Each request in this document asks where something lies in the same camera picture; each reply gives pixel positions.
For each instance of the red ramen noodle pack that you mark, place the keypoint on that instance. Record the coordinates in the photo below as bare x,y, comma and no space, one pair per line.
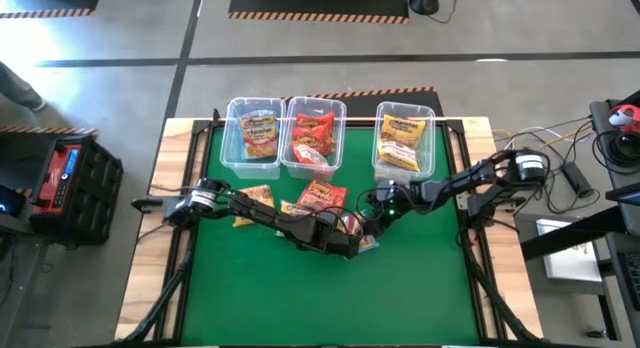
312,138
310,156
313,119
322,195

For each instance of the black device with blue light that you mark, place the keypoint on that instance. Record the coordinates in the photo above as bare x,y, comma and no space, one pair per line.
10,208

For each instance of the clear plastic bin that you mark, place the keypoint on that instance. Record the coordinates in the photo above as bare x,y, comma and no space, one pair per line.
427,163
330,105
232,163

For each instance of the red white object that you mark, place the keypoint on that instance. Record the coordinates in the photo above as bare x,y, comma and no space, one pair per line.
622,117

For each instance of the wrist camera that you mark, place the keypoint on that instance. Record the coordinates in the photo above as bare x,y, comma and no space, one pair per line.
331,220
388,190

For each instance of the black desk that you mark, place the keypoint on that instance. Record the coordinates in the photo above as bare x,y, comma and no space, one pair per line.
600,113

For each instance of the black tablet with blue screen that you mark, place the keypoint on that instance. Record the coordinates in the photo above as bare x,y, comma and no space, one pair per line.
625,194

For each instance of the black metal bar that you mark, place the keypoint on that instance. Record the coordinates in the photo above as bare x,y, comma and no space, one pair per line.
575,235

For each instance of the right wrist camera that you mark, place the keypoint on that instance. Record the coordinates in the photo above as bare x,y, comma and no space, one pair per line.
388,190

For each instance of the black keyboard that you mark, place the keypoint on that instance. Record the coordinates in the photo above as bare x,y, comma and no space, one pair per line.
632,283

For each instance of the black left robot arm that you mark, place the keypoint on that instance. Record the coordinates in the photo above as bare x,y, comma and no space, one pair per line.
260,213

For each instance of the black power brick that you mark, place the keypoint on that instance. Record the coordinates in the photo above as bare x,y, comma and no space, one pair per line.
577,180

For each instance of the black floor stand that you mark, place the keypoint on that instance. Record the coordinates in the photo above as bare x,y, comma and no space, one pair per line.
424,0

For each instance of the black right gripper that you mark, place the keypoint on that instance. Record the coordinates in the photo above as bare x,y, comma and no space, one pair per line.
395,210

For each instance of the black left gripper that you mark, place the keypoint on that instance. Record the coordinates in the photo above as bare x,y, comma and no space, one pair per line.
325,238

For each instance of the white paper sheet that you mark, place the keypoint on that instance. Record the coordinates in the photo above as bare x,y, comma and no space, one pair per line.
570,263

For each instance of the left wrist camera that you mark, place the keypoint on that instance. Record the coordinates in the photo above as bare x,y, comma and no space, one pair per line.
331,220

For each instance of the small black object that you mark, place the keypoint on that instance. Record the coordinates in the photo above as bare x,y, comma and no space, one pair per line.
595,333

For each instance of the green table mat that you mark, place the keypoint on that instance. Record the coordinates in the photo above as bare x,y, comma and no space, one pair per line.
280,308

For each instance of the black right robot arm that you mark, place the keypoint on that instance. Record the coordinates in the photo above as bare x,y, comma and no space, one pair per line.
465,180

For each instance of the red device in crate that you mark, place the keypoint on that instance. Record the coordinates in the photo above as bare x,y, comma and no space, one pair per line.
55,175

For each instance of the person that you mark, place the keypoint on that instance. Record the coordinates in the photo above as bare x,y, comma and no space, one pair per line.
20,90

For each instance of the black plastic crate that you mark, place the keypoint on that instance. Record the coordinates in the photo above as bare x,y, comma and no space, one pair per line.
97,188

